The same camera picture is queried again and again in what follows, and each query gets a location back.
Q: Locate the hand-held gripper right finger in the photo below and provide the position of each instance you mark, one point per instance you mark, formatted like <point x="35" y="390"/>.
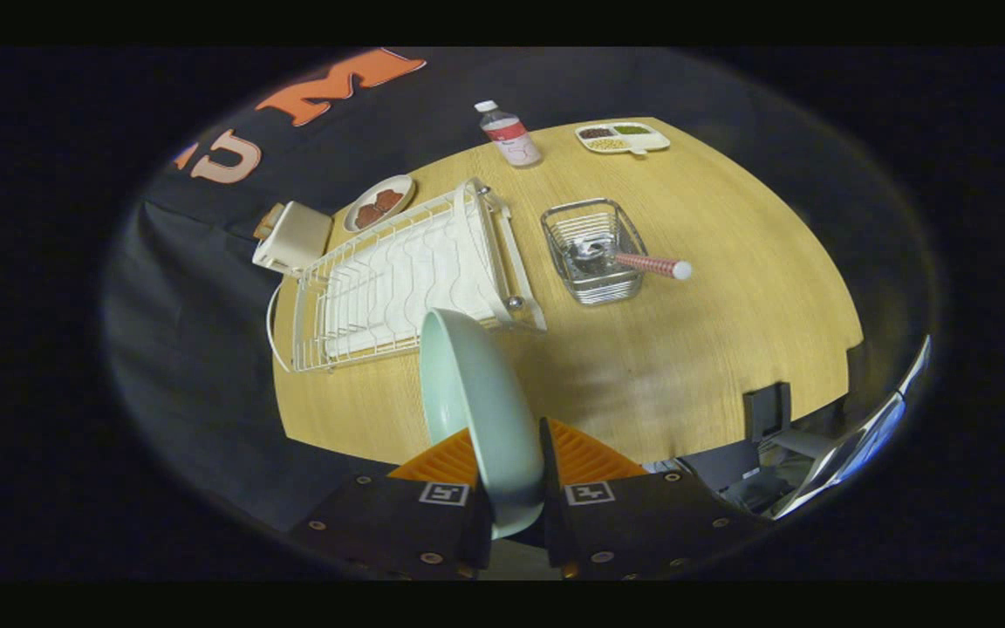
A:
<point x="551" y="523"/>

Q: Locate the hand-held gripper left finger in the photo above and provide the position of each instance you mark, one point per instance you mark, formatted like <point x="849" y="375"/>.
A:
<point x="398" y="523"/>

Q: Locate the light green plate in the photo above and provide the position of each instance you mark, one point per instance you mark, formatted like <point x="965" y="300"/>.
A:
<point x="485" y="410"/>

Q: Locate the beige oval dish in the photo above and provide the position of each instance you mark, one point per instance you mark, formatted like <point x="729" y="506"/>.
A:
<point x="398" y="185"/>

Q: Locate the white toaster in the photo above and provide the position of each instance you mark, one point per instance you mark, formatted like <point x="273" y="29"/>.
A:
<point x="297" y="237"/>

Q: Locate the brown cookie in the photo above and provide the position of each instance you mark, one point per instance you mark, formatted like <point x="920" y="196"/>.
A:
<point x="368" y="216"/>
<point x="389" y="201"/>

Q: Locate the toast slices in toaster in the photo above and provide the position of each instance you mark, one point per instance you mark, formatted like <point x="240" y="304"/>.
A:
<point x="269" y="222"/>

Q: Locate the yellow beans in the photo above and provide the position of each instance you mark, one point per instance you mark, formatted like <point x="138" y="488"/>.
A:
<point x="609" y="144"/>

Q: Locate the clear bottle with red label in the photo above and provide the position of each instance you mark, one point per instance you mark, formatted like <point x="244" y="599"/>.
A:
<point x="516" y="139"/>

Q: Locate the dark beans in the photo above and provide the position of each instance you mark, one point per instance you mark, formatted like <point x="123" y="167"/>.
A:
<point x="594" y="133"/>

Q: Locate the white divided tray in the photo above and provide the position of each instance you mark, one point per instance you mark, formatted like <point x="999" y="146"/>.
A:
<point x="655" y="140"/>

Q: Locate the green beans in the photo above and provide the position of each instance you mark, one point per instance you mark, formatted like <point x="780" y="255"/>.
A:
<point x="631" y="129"/>

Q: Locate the black table bracket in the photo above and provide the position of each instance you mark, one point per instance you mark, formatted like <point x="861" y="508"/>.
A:
<point x="767" y="410"/>

